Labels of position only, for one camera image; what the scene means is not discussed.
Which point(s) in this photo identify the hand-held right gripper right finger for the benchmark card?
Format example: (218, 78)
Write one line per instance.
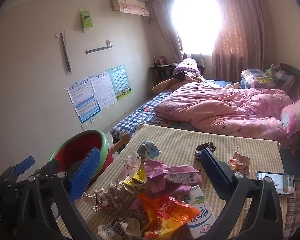
(215, 173)

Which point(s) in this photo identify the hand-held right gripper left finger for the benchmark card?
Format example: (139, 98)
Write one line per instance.
(85, 173)

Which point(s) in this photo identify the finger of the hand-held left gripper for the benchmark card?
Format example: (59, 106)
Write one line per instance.
(25, 164)
(48, 168)

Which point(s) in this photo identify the red bin with green rim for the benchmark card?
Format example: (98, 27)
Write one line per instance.
(75, 150)

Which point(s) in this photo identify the red white wrapper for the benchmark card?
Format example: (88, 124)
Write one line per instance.
(238, 163)

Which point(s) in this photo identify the crushed black carton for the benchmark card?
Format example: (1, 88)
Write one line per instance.
(205, 147)

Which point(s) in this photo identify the brown paper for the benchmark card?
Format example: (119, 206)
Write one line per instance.
(105, 196)

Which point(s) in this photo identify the white milk carton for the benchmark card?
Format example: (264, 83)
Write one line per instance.
(202, 217)

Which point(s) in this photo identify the yellow snack wrapper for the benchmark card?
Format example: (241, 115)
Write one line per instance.
(133, 181)

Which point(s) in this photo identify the white paper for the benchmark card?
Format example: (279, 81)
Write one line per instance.
(133, 163)

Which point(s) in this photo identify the pink snack bag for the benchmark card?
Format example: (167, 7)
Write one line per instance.
(165, 173)

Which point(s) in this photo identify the orange plastic bag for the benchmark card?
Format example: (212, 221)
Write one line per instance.
(165, 210)

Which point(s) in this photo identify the newspaper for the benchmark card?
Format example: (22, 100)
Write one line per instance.
(120, 228)

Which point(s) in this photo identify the blue white wrapper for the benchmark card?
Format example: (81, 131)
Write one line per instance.
(148, 150)

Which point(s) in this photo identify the wooden chair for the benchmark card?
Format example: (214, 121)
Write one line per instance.
(118, 145)

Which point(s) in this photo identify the yellow checked tablecloth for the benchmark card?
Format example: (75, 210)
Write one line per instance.
(180, 142)

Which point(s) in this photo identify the pink quilt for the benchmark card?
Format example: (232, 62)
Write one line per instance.
(215, 107)

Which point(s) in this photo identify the smartphone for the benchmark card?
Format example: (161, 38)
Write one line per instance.
(281, 182)

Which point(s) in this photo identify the blue checked bed sheet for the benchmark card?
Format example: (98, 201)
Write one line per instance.
(137, 117)

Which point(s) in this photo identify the plaid cloth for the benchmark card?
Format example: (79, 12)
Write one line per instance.
(298, 205)

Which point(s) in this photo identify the white plush toy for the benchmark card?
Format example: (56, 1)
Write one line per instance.
(232, 85)

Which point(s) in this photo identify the pink floral pillow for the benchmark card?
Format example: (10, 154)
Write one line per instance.
(297, 115)

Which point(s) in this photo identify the brown blanket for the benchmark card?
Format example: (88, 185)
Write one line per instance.
(165, 85)

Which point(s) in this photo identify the blue checked pillow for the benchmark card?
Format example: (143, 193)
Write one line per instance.
(250, 77)

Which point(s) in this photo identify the black garment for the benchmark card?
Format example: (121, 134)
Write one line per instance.
(180, 75)

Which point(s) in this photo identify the purple folded quilt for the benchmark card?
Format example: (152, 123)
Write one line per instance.
(188, 66)

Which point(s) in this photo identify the green plush toy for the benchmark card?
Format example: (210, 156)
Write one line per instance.
(271, 71)

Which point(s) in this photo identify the grey checked pillow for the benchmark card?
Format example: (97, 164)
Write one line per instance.
(285, 80)

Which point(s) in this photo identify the dark side table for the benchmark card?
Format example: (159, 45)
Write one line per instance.
(162, 67)

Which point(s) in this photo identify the small red box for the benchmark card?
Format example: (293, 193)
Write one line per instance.
(163, 60)

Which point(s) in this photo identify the brown patterned curtain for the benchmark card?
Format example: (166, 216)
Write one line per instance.
(237, 35)

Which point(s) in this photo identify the bright window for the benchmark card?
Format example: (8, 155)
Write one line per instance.
(195, 22)

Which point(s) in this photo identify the pale patterned curtain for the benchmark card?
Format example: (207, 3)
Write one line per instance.
(165, 25)

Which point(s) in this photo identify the white wall socket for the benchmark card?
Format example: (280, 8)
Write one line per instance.
(92, 121)
(84, 126)
(97, 117)

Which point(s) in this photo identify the blue bordered wall poster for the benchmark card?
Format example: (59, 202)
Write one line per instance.
(83, 100)

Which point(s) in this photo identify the white chart wall poster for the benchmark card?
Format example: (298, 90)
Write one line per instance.
(103, 90)

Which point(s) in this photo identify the green chart wall poster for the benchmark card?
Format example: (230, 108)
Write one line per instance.
(120, 82)

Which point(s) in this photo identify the black wall rail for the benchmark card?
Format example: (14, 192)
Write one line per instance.
(97, 48)

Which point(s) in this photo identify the green wall pouch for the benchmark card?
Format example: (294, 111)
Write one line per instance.
(86, 20)

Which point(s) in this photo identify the covered wall air conditioner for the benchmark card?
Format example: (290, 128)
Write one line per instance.
(130, 6)

